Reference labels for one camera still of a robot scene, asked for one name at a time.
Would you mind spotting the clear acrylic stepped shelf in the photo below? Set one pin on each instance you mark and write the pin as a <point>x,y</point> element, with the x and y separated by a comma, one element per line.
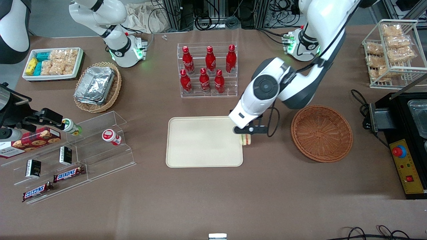
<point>110,156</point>
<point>50,191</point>

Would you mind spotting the black machine housing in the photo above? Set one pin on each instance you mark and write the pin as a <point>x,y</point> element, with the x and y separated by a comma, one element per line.
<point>398,135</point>

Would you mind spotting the grey metal bar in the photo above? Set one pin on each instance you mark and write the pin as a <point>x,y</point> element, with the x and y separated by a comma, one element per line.
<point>408,92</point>

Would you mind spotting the red cookie box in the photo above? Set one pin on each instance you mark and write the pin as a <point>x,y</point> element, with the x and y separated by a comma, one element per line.
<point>36,138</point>

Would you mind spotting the beige plastic tray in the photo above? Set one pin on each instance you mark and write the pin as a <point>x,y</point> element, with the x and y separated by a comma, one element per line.
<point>204,141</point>

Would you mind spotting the triangular sandwich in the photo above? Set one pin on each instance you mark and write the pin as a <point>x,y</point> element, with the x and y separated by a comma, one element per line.
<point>246,140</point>

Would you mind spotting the yellow snack pack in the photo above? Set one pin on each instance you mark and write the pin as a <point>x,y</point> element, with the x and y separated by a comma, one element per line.
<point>31,66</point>

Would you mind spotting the clear plastic container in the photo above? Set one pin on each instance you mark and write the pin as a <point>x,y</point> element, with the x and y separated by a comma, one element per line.
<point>418,116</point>

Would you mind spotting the small black box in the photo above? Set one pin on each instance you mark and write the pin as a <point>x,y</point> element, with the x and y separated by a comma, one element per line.
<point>65,155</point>
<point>33,168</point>

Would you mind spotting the red capped small bottle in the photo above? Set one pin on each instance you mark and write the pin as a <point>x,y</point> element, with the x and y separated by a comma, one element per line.
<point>110,136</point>

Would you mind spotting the red emergency stop button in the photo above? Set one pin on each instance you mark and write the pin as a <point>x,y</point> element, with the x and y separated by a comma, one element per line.
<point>398,151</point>

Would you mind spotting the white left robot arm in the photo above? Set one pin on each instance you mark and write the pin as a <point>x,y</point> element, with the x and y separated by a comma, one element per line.
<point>320,20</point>

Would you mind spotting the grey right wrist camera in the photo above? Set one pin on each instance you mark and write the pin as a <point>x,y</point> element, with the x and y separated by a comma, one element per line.
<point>10,134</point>

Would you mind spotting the red cola bottle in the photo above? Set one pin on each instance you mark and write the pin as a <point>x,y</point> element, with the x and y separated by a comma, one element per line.
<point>185,83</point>
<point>188,61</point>
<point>210,61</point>
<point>204,82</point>
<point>231,60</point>
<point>219,83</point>

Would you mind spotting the yellow control panel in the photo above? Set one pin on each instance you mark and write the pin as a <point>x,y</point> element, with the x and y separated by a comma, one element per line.
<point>412,173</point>

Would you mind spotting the brown round wicker basket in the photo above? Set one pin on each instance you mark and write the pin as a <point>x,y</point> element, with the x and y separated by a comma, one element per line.
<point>322,133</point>

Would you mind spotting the clear fried snack pack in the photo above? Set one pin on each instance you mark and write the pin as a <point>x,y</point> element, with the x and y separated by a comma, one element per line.
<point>398,41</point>
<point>392,30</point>
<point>372,60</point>
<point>374,48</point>
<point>402,55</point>
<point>383,72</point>

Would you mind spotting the clear acrylic bottle rack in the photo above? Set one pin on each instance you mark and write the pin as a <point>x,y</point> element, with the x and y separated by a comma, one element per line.
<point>206,95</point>

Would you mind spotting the white rectangular snack tray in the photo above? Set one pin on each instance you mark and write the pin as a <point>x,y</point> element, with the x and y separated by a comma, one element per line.
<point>50,77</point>

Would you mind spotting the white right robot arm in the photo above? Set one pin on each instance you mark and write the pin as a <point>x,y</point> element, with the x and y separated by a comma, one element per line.
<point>113,15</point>

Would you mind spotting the green capped small bottle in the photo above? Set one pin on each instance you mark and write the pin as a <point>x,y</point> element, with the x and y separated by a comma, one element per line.
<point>70,126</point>

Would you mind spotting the clear rice cracker pack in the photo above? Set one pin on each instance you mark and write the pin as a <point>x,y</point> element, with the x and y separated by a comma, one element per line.
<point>58,55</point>
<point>46,67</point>
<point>68,65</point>

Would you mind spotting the aluminium foil tray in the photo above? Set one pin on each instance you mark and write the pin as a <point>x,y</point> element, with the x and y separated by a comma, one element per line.
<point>95,85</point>

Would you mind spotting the aluminium frame post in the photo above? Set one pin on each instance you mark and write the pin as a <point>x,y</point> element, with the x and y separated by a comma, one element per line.
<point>262,13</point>
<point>173,15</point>

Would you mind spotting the white silver edge object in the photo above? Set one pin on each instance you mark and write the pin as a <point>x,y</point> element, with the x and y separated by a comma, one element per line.
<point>217,236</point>

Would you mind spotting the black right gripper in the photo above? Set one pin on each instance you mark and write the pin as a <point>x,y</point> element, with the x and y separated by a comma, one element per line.
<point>17,116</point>

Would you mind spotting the Snickers chocolate bar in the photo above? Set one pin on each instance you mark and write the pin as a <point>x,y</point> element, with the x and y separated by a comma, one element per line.
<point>36,191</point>
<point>68,174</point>

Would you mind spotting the teal snack pack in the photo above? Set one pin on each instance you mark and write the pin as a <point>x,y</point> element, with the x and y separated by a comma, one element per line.
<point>38,69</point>
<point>43,56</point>

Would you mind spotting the light oval wicker basket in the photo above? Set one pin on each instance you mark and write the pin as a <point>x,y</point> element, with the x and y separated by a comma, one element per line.
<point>115,90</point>

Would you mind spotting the beige crumpled cloth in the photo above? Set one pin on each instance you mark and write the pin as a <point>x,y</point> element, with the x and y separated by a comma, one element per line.
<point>141,18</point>

